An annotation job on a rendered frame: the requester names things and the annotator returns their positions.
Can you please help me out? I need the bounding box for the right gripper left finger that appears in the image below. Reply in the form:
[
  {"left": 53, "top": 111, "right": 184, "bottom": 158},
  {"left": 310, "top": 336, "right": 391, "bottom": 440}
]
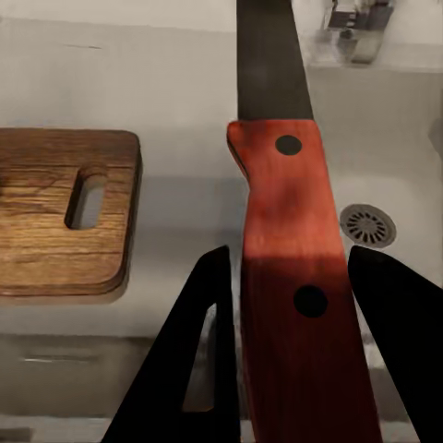
[{"left": 101, "top": 245, "right": 241, "bottom": 443}]

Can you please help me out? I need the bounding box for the cutting board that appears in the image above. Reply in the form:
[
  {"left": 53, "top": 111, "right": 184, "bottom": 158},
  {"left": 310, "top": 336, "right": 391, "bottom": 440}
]
[{"left": 0, "top": 128, "right": 141, "bottom": 296}]

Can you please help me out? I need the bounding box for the parer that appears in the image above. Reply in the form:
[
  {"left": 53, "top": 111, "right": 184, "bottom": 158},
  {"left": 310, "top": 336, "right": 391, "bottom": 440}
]
[{"left": 226, "top": 0, "right": 383, "bottom": 443}]

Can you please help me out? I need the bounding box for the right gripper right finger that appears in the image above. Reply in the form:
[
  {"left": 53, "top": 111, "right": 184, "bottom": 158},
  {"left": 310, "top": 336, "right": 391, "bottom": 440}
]
[{"left": 347, "top": 245, "right": 443, "bottom": 443}]

